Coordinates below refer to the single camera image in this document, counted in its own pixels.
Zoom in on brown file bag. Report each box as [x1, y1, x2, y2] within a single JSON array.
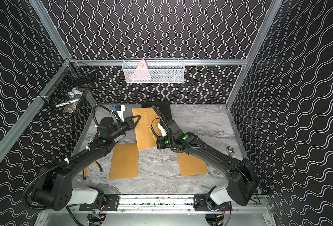
[[109, 144, 139, 180], [132, 107, 162, 151], [177, 153, 208, 177]]

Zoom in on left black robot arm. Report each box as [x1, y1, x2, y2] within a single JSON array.
[[21, 104, 141, 211]]

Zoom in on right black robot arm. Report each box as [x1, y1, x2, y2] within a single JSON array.
[[152, 105, 258, 210]]

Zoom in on black plastic tool case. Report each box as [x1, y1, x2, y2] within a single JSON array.
[[141, 100, 172, 121]]

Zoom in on pink triangular sheet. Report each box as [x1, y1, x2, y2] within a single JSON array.
[[130, 59, 151, 82]]

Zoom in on silver object in black basket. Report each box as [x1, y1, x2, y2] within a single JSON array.
[[55, 88, 83, 113]]

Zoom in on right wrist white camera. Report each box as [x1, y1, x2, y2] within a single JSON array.
[[158, 123, 167, 137]]

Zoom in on white wire mesh basket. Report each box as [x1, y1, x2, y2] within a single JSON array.
[[122, 58, 185, 83]]

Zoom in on yellow handled pliers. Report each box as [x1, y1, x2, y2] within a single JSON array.
[[82, 161, 103, 180]]

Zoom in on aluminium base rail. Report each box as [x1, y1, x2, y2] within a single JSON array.
[[70, 195, 270, 215]]

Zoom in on black wire mesh basket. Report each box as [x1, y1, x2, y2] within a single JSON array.
[[41, 62, 96, 114]]

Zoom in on orange handled adjustable wrench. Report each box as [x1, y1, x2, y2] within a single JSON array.
[[226, 146, 235, 157]]

